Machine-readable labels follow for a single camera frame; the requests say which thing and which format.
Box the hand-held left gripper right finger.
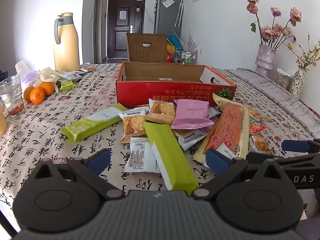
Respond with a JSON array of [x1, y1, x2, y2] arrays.
[[191, 149, 290, 200]]

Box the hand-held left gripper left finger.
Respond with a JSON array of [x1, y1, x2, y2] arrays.
[[30, 149, 125, 200]]

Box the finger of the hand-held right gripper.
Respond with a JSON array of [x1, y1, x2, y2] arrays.
[[246, 152, 320, 167], [281, 138, 320, 153]]

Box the cracker snack packet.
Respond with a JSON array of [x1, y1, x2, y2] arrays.
[[118, 107, 150, 144], [249, 135, 273, 155], [175, 128, 213, 151], [144, 98, 177, 125]]

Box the long orange snack packet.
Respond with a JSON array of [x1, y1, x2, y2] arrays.
[[194, 93, 250, 164]]

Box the colourful red snack packet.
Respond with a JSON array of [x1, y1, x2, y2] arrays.
[[247, 107, 268, 135]]

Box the green long snack packet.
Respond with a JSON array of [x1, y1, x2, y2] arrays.
[[143, 121, 200, 192], [61, 103, 128, 143]]

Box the red cardboard box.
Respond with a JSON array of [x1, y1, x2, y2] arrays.
[[115, 61, 237, 108]]

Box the grey patterned cloth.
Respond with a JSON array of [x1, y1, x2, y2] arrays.
[[225, 68, 320, 140]]

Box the small patterned vase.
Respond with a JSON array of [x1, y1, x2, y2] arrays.
[[289, 67, 306, 98]]

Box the glass jar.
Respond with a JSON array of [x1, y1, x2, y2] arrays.
[[276, 69, 293, 90]]

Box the small green snack packet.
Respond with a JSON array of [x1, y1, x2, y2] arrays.
[[59, 79, 76, 92]]

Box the orange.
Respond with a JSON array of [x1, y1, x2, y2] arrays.
[[39, 81, 55, 97], [30, 87, 45, 105], [23, 86, 34, 103]]

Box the small white snack packet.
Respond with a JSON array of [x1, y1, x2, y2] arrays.
[[58, 71, 83, 81]]

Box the pink vase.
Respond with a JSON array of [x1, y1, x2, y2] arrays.
[[255, 44, 277, 78]]

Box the yellow flower sprigs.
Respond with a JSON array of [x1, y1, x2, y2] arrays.
[[285, 31, 320, 73]]

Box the pale yellow cup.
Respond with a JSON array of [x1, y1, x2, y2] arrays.
[[0, 105, 8, 137]]

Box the glass cup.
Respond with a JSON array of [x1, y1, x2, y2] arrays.
[[0, 75, 25, 117]]

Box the white lilac tissue pack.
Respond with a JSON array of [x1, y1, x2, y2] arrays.
[[15, 60, 40, 92]]

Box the wooden chair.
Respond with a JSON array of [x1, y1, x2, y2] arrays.
[[126, 33, 167, 63]]

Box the yellow thermos jug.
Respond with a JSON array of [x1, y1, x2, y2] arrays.
[[53, 12, 81, 73]]

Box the dried rose bouquet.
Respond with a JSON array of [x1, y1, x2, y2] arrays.
[[246, 0, 302, 49]]

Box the dark brown door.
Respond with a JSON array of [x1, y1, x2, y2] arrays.
[[107, 0, 145, 60]]

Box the white decorative sprigs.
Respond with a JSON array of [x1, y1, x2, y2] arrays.
[[185, 29, 200, 52]]

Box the blue plastic basin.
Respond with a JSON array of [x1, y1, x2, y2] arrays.
[[167, 35, 183, 49]]

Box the grey interior door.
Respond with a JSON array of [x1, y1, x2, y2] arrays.
[[94, 0, 104, 64]]

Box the grey refrigerator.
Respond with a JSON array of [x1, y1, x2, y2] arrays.
[[154, 0, 185, 35]]

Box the clear folded umbrella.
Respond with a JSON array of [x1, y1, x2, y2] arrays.
[[175, 0, 185, 28]]

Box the wire storage rack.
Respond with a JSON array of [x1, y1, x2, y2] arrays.
[[174, 50, 197, 65]]

